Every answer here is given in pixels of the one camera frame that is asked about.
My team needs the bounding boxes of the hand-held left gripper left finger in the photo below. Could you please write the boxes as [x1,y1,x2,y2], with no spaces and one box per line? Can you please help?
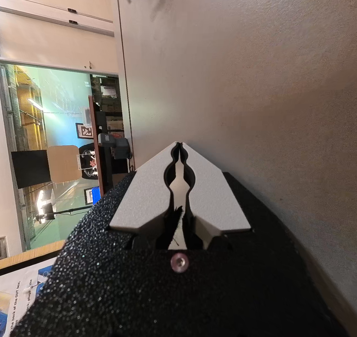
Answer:
[109,141,182,249]

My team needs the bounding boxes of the black panel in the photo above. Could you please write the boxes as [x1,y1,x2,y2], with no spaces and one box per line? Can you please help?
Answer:
[11,149,52,189]

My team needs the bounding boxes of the light stand with lamp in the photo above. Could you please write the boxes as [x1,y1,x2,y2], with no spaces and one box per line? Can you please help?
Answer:
[35,189,94,224]

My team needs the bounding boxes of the instruction sheet board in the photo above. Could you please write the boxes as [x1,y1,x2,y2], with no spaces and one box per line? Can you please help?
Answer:
[0,239,67,337]

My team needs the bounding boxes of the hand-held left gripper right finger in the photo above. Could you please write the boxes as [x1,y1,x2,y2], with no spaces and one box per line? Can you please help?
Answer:
[181,142,252,250]

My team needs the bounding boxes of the framed printed tag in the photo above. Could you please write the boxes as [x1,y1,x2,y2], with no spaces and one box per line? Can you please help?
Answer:
[75,122,94,140]

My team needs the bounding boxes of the white double door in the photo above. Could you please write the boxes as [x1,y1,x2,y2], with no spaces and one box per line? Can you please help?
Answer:
[0,0,119,74]

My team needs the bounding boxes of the grey battery charger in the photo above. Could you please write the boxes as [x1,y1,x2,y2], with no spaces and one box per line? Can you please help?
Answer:
[98,133,131,160]

